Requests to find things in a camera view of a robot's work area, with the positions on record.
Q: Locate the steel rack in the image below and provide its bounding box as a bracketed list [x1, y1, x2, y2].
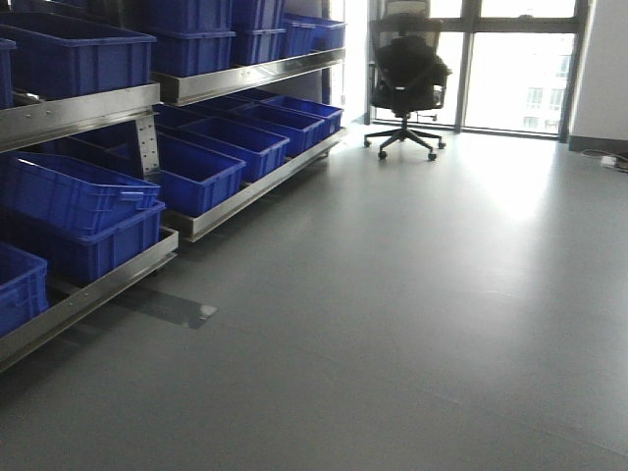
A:
[149, 46, 349, 244]
[1, 82, 179, 370]

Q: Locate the black office chair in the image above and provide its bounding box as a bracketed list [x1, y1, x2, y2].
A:
[363, 1, 451, 161]

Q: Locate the blue crate lower front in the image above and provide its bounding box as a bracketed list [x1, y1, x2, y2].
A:
[1, 201, 166, 284]

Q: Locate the tilted blue crate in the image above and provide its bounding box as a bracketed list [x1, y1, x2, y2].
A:
[1, 151, 160, 236]

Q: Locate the blue crate lower far rack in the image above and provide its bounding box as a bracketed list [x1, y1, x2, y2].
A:
[157, 132, 246, 217]

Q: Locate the steel rack near left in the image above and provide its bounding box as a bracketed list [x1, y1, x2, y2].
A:
[1, 82, 179, 370]

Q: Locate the blue crate bottom left corner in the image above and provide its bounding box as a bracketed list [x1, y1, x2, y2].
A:
[1, 242, 49, 337]

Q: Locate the steel rack far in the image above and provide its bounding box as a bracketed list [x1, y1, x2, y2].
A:
[149, 46, 349, 244]

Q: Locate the blue crate top shelf left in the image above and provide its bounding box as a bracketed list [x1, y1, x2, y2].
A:
[1, 12, 156, 99]

